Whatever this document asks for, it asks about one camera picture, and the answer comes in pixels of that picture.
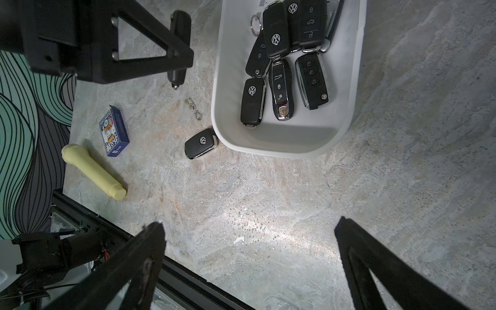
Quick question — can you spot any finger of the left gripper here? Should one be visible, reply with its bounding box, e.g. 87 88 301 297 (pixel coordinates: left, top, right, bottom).
90 1 194 83

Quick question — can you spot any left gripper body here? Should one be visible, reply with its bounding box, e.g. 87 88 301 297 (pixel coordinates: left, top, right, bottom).
1 1 116 83

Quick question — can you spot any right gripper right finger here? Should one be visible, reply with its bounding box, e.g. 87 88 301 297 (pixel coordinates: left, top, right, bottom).
335 217 467 309

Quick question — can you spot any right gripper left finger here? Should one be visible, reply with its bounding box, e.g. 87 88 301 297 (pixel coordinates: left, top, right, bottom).
47 222 166 309

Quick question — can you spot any black chrome Porsche key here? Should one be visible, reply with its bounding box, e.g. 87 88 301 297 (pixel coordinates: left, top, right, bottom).
269 58 295 121

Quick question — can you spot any black vw key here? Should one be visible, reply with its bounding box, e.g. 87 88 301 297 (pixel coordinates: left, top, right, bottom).
284 0 300 52
184 128 218 160
262 1 291 58

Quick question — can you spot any white storage box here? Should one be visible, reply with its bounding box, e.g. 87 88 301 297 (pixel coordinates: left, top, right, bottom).
211 0 368 160

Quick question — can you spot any black key with chrome trim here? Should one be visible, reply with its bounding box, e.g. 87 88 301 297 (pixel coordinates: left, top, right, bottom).
295 52 329 111

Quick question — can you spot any black flip key with silver edge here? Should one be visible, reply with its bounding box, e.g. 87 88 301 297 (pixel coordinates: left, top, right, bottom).
298 0 327 50

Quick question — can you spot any white remote key fob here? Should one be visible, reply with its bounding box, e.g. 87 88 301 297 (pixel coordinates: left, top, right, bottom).
249 1 266 37

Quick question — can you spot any blue playing card box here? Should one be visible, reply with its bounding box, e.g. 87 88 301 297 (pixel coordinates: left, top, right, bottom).
99 105 130 157

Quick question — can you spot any yellow flashlight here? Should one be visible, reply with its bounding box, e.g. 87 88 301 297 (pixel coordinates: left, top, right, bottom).
61 144 127 201

